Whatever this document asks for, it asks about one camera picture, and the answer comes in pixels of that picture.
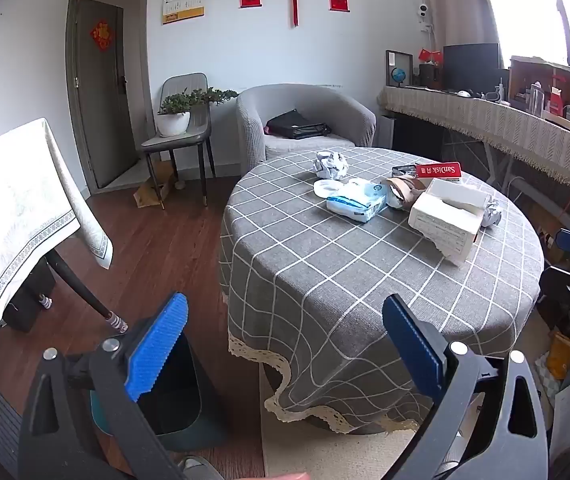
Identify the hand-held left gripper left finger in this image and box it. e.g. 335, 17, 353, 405
18, 292, 189, 480

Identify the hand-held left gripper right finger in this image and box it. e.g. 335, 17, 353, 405
381, 294, 550, 480

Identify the dark teal waste bin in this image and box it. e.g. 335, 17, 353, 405
90, 330, 228, 453

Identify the small paper ball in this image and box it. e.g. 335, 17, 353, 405
480, 197, 503, 228

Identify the white cardboard box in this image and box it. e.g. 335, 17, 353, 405
407, 177, 493, 267

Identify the blue white tissue packet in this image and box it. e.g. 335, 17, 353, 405
326, 177, 390, 222

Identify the brown tape roll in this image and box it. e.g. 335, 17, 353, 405
382, 176, 428, 209

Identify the red white box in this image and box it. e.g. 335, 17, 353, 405
415, 161, 462, 183

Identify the large paper ball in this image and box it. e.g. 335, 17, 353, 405
312, 150, 349, 181

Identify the yellow padded envelope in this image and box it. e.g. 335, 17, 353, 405
547, 332, 570, 381

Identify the grey checked tablecloth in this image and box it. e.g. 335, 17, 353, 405
217, 147, 546, 433

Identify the person's left foot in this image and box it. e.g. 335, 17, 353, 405
182, 455, 218, 478

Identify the white paper sheet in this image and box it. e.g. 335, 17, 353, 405
550, 370, 570, 461

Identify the black box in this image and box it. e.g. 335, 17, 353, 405
2, 260, 56, 333

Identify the beige fringed desk cloth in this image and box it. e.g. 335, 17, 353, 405
377, 85, 570, 211

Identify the flattened cardboard piece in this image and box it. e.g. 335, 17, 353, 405
132, 160, 176, 209

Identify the wooden desktop shelf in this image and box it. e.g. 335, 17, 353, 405
507, 55, 570, 128

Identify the dark ribbed floor mat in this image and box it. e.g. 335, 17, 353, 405
0, 370, 23, 478

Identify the white patterned tablecloth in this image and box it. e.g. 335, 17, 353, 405
0, 117, 114, 361

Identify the black monitor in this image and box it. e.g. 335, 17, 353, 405
442, 42, 500, 92

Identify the grey floor appliance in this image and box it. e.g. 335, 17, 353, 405
376, 115, 396, 150

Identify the potted plant white pot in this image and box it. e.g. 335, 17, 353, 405
157, 87, 240, 137

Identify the dark brown box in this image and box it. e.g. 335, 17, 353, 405
412, 62, 443, 88

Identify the grey dining chair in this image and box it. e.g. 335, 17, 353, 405
141, 72, 216, 208

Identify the grey door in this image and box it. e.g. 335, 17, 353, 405
66, 0, 141, 195

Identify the black bag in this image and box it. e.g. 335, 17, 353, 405
265, 109, 332, 140

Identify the grey armchair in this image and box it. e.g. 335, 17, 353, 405
236, 83, 377, 171

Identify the beige curtain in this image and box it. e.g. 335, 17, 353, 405
420, 0, 503, 58

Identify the red door decoration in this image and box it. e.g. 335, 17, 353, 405
90, 20, 115, 52

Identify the dark picture frame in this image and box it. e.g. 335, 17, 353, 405
385, 50, 414, 88

